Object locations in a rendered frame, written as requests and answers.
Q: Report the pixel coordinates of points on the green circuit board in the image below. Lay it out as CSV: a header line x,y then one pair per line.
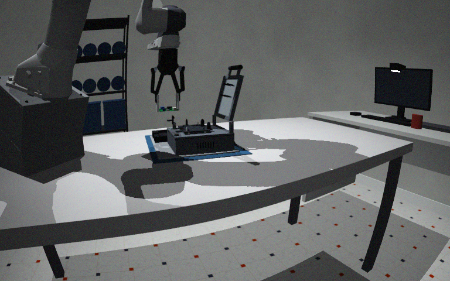
x,y
168,109

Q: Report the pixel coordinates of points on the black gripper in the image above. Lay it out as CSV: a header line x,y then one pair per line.
x,y
167,65

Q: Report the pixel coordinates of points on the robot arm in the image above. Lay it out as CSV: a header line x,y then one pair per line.
x,y
48,74

